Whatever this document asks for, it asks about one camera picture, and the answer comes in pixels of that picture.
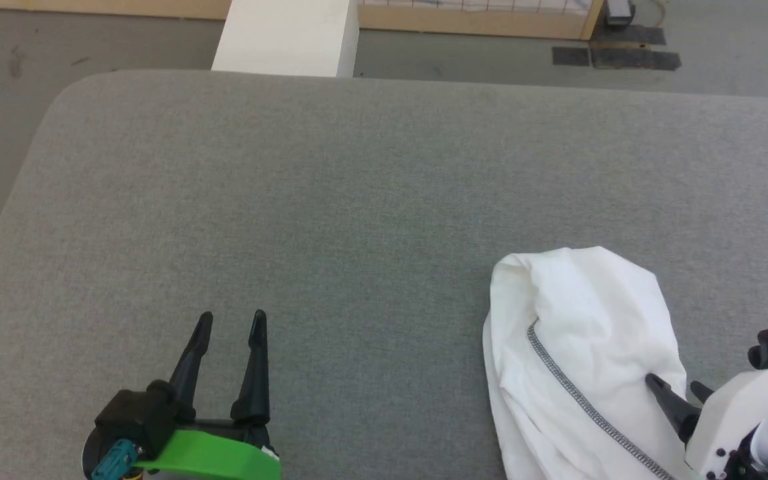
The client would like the grey floor device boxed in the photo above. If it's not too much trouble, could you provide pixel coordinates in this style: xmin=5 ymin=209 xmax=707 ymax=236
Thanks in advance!
xmin=604 ymin=0 xmax=637 ymax=27

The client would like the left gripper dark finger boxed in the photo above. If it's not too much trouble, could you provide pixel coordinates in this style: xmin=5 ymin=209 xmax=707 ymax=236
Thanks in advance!
xmin=232 ymin=310 xmax=270 ymax=427
xmin=169 ymin=312 xmax=213 ymax=404

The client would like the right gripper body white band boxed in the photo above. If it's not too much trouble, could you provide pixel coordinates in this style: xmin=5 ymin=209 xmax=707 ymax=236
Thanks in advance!
xmin=684 ymin=370 xmax=768 ymax=480

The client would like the teal cable connector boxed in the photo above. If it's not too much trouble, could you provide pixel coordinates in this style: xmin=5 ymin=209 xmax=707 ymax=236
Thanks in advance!
xmin=91 ymin=439 xmax=139 ymax=480

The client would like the white square pillar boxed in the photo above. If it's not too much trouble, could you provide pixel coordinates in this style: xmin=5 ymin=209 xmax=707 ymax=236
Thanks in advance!
xmin=212 ymin=0 xmax=359 ymax=78

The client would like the wire mesh fence wooden frame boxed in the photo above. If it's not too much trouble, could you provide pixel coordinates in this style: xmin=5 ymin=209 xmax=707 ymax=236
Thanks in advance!
xmin=0 ymin=0 xmax=605 ymax=41

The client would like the large dark floor mat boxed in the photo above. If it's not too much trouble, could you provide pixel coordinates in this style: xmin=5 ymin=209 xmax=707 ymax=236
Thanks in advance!
xmin=591 ymin=49 xmax=682 ymax=71

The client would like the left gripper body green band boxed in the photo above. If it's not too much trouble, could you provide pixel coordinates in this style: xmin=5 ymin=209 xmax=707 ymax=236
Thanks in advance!
xmin=134 ymin=419 xmax=282 ymax=480

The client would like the small dark floor mat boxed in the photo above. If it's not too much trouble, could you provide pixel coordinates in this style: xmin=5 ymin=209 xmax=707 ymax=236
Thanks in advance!
xmin=552 ymin=47 xmax=590 ymax=67

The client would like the white garment with grey stitching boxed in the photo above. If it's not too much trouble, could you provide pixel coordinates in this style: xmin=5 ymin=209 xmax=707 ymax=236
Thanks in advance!
xmin=483 ymin=247 xmax=701 ymax=480

